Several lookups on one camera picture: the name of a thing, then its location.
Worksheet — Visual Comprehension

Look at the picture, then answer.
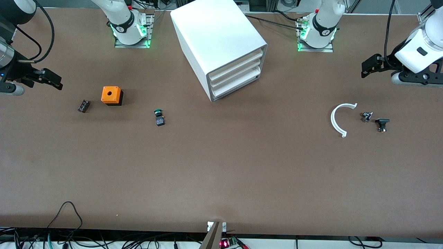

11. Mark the white plastic drawer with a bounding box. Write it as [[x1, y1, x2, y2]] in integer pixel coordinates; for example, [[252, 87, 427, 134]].
[[208, 49, 263, 81], [212, 67, 261, 98], [209, 59, 262, 89]]

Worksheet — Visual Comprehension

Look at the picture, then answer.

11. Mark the white drawer cabinet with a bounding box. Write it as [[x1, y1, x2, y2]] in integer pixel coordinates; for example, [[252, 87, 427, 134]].
[[170, 0, 268, 102]]

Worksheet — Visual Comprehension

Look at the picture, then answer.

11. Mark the circuit board with red light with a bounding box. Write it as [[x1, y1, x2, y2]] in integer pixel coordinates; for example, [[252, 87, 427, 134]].
[[219, 237, 250, 249]]

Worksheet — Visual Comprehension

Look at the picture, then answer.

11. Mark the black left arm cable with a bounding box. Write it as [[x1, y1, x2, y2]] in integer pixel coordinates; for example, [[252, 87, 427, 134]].
[[384, 0, 398, 71]]

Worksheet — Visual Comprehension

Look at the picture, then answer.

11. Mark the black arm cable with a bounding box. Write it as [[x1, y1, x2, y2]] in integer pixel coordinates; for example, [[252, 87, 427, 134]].
[[384, 0, 398, 71], [14, 0, 56, 63]]

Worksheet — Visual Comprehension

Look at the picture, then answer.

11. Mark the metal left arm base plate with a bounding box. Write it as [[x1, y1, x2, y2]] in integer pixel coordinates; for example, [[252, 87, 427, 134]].
[[297, 16, 334, 53]]

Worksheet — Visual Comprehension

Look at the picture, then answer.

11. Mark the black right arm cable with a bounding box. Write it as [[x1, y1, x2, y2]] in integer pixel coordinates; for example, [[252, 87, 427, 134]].
[[14, 0, 56, 63]]

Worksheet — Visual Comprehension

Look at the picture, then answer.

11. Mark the orange button enclosure box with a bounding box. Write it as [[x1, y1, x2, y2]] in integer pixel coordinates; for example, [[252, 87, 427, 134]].
[[101, 86, 124, 106]]

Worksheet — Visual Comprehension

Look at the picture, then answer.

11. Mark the white curved plastic bracket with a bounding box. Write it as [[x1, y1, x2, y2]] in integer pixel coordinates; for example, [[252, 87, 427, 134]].
[[331, 103, 358, 138]]

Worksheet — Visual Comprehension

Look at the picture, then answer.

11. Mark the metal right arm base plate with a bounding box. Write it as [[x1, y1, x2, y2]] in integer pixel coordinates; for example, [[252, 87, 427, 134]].
[[114, 14, 154, 49]]

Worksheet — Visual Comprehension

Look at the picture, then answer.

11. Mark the black table cable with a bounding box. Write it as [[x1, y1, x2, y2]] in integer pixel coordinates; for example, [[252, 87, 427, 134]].
[[244, 15, 305, 31]]

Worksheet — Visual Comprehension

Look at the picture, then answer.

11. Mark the black looped cable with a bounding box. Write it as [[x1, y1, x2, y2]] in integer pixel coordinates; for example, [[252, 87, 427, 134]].
[[46, 201, 83, 239]]

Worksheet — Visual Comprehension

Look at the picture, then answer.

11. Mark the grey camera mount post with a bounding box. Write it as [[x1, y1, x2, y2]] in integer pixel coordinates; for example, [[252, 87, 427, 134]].
[[199, 221, 227, 249]]

